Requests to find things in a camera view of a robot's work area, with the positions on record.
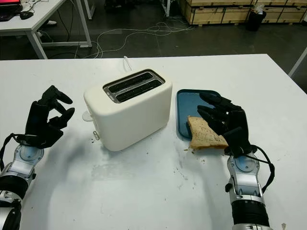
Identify white toaster lever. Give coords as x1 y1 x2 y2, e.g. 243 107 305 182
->
81 111 94 122

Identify black trash bin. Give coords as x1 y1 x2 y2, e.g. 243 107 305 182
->
245 9 267 32

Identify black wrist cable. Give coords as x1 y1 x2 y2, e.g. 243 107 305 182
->
0 133 33 173
236 145 275 192

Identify white two-slot toaster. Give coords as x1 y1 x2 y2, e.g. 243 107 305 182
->
83 69 173 152

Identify white toaster cord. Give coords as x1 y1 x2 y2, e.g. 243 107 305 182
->
122 56 133 72

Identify white table leg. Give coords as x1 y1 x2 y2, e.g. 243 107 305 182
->
289 46 307 77

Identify wooden crates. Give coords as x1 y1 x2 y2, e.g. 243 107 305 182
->
179 0 307 25

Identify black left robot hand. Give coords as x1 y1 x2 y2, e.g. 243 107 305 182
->
25 85 75 150

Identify black laptop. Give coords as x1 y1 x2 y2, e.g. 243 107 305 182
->
0 0 24 22

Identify brown bread slice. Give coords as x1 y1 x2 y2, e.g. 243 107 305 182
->
187 115 229 150

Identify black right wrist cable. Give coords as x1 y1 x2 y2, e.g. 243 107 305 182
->
236 145 275 192

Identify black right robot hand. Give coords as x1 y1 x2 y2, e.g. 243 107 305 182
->
197 92 251 157

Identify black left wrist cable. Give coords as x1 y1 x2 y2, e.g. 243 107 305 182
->
0 133 33 173

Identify white floor cable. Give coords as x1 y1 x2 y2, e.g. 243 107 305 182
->
91 21 192 58

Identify blue plastic tray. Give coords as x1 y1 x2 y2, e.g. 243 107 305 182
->
176 89 231 141

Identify white office desk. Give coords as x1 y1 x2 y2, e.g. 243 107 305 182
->
0 0 93 59

